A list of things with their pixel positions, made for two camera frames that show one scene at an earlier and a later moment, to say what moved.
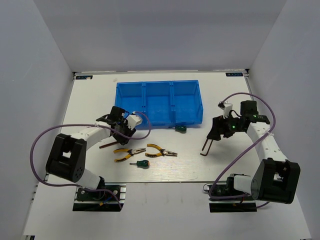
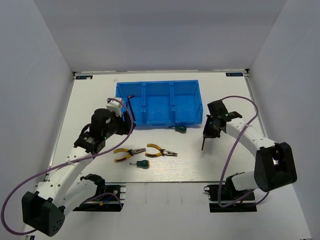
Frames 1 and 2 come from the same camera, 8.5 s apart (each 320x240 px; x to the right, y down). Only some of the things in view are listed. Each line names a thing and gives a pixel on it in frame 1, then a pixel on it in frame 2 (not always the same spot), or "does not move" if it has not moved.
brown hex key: (208, 150) to (203, 143)
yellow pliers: (163, 152) does not move
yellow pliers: (131, 152) does not move
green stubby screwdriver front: (144, 164) does not move
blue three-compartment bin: (166, 103) does not move
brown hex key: (107, 145) to (128, 97)
